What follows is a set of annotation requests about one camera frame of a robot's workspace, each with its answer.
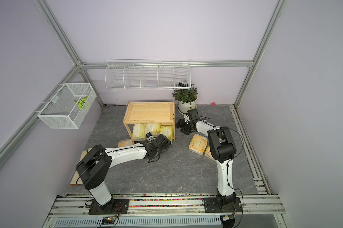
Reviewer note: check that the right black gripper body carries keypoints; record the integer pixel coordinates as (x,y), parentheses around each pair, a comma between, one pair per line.
(187,128)

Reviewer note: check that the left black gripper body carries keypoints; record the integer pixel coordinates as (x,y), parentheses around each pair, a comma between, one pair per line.
(162,150)

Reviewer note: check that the green tissue pack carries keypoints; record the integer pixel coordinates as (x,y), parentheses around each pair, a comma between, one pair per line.
(138,133)
(167,131)
(153,128)

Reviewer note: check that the orange tissue pack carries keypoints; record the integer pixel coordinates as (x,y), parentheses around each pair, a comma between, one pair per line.
(198,144)
(126,142)
(208,154)

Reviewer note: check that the wooden two-tier shelf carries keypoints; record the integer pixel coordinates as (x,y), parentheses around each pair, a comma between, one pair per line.
(150,112)

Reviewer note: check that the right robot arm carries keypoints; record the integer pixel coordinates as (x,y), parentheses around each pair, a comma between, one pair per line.
(222,148)

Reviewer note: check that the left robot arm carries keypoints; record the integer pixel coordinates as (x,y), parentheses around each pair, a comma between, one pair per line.
(94,166)

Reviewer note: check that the potted green plant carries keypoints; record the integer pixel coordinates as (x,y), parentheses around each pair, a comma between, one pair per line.
(186,94)

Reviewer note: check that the green leaf toy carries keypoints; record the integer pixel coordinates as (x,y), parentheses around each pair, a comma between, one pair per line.
(83,103)

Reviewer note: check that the green circuit board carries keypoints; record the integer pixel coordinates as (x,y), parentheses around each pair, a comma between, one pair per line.
(109,221)

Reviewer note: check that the long white wire basket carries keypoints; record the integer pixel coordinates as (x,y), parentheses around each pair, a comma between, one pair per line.
(148,74)

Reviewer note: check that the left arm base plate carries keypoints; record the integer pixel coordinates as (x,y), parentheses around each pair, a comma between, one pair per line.
(114,206)

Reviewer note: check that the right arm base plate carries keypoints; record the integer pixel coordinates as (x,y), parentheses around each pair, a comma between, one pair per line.
(230,204)

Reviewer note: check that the white wire cube basket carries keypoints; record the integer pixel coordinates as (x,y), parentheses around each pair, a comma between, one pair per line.
(62,112)

